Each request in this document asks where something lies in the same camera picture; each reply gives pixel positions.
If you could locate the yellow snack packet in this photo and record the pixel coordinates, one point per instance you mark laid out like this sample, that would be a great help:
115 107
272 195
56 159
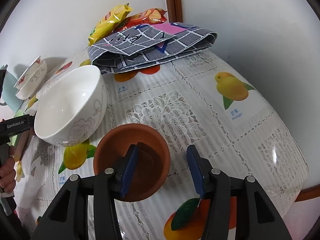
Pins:
107 22

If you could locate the small brown bowl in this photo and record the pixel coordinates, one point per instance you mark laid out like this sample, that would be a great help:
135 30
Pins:
150 140

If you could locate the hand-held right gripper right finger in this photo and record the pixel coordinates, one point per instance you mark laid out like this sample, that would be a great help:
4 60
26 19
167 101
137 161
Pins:
196 170

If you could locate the large white bowl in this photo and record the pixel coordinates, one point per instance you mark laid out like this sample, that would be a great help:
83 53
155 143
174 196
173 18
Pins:
23 95

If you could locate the grey checked cloth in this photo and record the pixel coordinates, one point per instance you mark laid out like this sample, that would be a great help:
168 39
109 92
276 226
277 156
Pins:
150 47

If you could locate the red snack packet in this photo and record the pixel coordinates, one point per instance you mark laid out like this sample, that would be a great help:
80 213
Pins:
150 16

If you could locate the white floral bowl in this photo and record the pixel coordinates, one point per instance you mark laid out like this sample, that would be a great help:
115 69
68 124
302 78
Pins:
65 105

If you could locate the light blue thermos jug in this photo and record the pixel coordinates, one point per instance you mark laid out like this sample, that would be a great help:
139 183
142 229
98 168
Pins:
10 90

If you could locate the brown wooden door frame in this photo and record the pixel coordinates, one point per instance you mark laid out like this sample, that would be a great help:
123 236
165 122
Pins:
173 0

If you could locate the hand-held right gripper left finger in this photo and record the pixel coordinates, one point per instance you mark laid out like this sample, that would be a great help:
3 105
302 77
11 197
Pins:
128 170

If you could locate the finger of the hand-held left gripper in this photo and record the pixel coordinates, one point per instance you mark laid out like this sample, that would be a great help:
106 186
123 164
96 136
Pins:
2 85

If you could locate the fish pattern bowl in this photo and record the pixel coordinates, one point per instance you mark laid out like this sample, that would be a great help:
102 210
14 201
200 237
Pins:
33 73

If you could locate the person's left hand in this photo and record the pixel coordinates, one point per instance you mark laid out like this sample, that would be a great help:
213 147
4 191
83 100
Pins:
7 172

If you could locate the brown wooden rail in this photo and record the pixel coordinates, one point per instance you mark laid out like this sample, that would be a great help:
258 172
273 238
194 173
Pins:
306 193

